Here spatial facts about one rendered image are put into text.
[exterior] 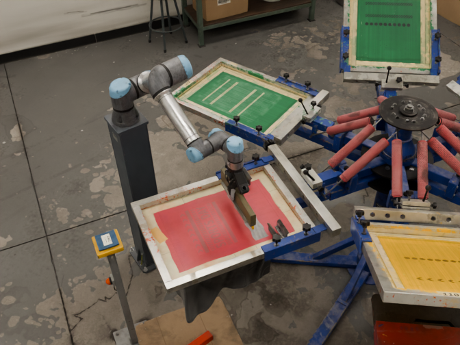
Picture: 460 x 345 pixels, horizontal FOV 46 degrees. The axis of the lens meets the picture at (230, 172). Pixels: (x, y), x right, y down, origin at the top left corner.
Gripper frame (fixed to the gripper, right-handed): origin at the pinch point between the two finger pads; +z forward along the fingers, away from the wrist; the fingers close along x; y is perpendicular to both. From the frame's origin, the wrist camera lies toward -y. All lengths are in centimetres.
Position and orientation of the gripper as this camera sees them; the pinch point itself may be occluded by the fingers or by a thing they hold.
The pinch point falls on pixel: (237, 198)
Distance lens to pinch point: 265.0
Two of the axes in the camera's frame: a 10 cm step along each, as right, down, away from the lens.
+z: 0.2, 7.3, 6.9
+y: -4.0, -6.2, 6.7
